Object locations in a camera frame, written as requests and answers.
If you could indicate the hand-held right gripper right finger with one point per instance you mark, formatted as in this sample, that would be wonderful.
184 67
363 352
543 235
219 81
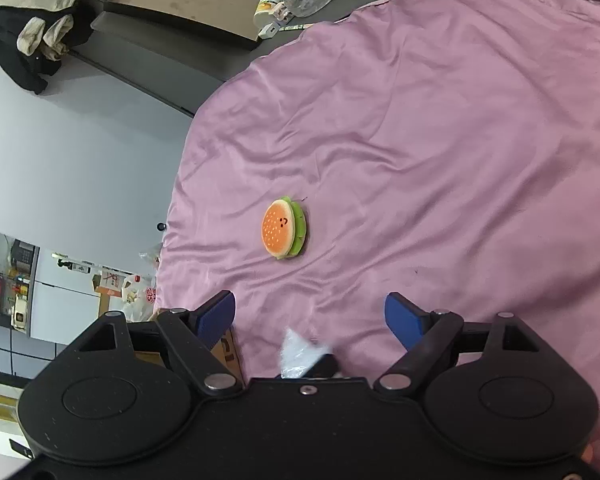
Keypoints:
405 317

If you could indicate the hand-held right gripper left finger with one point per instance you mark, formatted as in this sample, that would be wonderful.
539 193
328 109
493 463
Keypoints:
217 315

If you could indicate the brown cardboard box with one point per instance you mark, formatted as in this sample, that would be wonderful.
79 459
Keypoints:
230 355

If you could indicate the clear plastic packet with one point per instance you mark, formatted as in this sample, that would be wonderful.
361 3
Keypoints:
295 352

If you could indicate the burger plush toy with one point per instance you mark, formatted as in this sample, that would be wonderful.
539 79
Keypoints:
280 227

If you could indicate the white red-print plastic bag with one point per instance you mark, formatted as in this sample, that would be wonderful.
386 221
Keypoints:
139 297

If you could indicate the clear plastic trash bag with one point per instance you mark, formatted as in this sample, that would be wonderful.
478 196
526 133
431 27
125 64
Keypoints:
151 255

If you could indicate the orange carton box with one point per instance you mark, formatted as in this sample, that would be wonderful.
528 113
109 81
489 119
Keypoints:
111 285

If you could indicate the white kitchen cabinet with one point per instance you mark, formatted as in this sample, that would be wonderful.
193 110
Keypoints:
60 305

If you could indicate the pink bedsheet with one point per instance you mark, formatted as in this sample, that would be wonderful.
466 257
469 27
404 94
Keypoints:
430 135

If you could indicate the white charger adapter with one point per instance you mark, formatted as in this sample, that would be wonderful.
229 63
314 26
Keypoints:
270 31

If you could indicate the yellow-label white bottle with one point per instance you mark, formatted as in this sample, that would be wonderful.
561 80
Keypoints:
266 7

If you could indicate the black hanging jacket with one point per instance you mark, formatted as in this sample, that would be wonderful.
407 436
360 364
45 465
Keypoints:
15 60

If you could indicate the cream hanging garment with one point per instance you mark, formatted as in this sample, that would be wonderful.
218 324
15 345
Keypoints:
40 30

